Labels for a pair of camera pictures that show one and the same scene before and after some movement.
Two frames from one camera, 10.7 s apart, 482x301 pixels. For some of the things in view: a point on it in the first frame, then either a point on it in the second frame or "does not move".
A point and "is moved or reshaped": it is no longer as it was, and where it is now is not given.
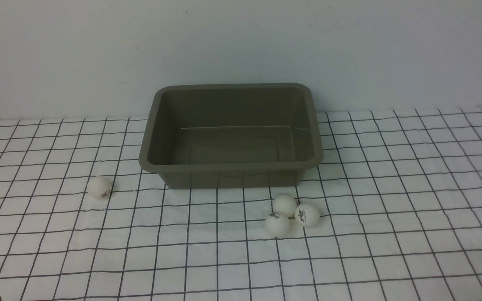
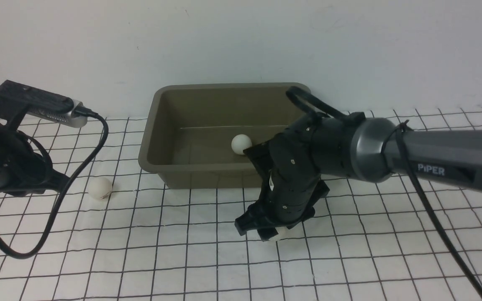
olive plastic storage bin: x=231 y=135 does not move
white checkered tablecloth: x=413 y=205 does not move
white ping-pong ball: x=100 y=188 does not move
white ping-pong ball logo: x=307 y=215 is moved or reshaped
